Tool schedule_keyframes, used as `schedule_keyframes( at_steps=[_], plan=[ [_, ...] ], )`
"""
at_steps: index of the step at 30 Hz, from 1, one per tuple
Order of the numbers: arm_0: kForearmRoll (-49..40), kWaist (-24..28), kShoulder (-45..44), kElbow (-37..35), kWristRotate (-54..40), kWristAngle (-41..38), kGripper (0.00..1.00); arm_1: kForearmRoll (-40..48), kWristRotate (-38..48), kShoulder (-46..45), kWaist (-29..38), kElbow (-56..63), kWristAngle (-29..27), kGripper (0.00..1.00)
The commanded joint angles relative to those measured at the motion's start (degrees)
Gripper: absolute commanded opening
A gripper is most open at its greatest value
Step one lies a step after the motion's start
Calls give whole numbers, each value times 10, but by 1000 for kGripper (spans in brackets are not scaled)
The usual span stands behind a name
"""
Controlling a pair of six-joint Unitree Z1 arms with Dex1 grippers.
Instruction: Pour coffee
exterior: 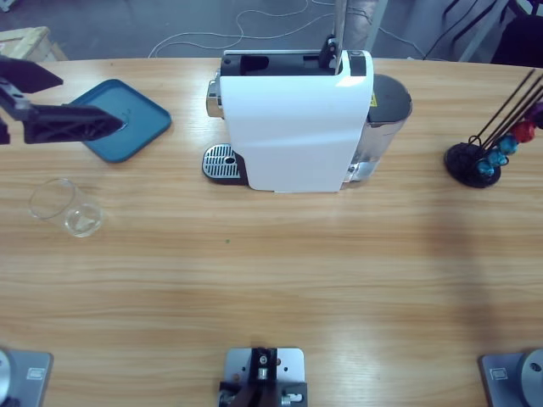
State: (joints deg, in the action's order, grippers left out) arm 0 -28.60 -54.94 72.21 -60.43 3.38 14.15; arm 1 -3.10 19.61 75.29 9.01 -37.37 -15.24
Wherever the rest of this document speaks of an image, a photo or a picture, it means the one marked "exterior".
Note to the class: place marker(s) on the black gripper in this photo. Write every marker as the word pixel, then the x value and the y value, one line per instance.
pixel 12 104

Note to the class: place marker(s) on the light wooden crate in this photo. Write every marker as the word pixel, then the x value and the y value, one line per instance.
pixel 25 42

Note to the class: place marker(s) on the water tank with black lid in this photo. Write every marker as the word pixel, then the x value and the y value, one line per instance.
pixel 388 102

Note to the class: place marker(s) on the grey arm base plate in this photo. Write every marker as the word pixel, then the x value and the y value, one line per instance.
pixel 505 375
pixel 29 373

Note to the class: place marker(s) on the red coffee capsule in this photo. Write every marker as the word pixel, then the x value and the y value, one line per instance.
pixel 527 132

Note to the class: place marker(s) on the white slanted metal bar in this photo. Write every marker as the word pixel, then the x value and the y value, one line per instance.
pixel 483 31

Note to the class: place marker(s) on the white capsule coffee machine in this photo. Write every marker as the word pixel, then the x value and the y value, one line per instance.
pixel 292 127

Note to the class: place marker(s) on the black chair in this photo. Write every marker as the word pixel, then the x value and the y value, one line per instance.
pixel 522 42

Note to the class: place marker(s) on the blue square plastic tray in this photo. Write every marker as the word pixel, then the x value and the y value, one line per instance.
pixel 140 123

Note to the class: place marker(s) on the clear glass cup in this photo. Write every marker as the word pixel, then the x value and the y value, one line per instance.
pixel 82 220

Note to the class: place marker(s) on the white metal table leg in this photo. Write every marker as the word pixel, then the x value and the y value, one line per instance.
pixel 378 25

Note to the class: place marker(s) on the blue coffee capsule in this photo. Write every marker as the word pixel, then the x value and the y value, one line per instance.
pixel 484 169
pixel 509 146
pixel 497 160

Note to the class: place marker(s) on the black drip tray silver grille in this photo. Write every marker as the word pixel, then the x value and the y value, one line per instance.
pixel 220 163

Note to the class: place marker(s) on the black capsule holder with rods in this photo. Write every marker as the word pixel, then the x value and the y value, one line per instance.
pixel 460 161

